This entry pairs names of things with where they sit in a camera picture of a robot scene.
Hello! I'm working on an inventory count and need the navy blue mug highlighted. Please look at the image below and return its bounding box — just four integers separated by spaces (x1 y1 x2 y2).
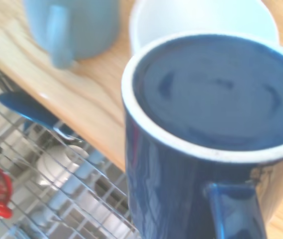
120 32 283 239

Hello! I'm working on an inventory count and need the built-in dishwasher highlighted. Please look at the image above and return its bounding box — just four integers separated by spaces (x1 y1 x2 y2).
0 56 142 239

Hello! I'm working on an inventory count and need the grey-blue mug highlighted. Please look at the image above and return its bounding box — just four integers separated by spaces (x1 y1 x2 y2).
22 0 121 70

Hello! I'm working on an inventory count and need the plain white mug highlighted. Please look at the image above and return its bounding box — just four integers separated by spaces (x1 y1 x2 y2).
128 0 280 58

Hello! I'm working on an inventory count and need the wire dishwasher rack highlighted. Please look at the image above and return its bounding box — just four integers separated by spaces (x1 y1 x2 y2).
0 56 142 239

